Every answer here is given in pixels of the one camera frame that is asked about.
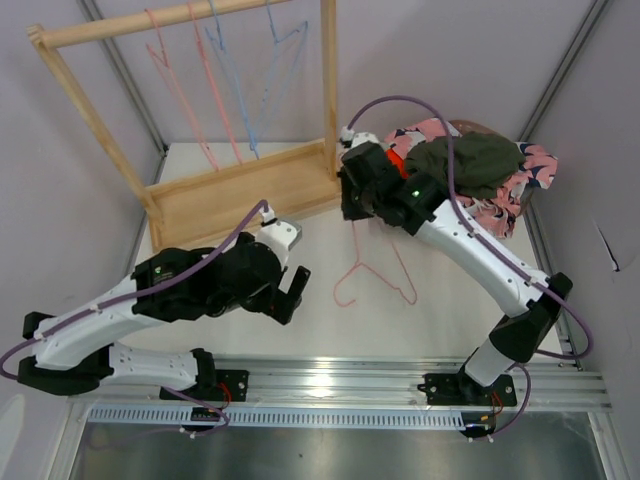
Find blue wire hanger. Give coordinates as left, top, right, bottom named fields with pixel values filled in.
left=250, top=1, right=309, bottom=158
left=205, top=0, right=260, bottom=160

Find wooden clothes rack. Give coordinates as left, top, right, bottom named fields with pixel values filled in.
left=27, top=1, right=339, bottom=250

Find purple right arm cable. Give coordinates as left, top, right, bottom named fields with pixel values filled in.
left=344, top=94, right=596, bottom=444

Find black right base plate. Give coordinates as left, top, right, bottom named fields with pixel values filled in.
left=417, top=372, right=517, bottom=407

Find aluminium mounting rail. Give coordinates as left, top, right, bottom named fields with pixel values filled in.
left=67, top=353, right=614, bottom=412

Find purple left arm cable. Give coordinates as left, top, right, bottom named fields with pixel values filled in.
left=0, top=199, right=274, bottom=441

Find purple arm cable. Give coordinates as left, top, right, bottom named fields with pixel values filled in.
left=0, top=199, right=274, bottom=441
left=344, top=94, right=596, bottom=444

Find dark olive shorts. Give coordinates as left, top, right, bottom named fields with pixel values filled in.
left=404, top=132, right=525, bottom=200

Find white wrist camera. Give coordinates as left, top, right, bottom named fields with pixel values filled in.
left=339, top=126, right=380, bottom=150
left=255, top=208, right=302, bottom=268

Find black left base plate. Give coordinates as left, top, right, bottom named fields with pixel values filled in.
left=179, top=369, right=250, bottom=402

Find white slotted cable duct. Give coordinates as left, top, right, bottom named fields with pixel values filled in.
left=87, top=404, right=465, bottom=431

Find pink patterned shorts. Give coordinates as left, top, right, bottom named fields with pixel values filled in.
left=384, top=118, right=558, bottom=239

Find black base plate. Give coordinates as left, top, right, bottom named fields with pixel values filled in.
left=179, top=369, right=250, bottom=402
left=417, top=372, right=517, bottom=407

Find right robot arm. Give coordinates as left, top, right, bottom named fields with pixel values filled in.
left=338, top=140, right=573, bottom=404

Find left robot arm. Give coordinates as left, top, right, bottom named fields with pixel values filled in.
left=17, top=224, right=311, bottom=401

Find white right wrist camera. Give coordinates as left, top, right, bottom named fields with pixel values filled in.
left=339, top=126, right=380, bottom=150

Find pink translucent plastic basin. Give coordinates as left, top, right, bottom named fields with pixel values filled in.
left=449, top=120, right=498, bottom=135

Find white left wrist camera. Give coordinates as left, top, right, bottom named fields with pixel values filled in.
left=255, top=208, right=302, bottom=268

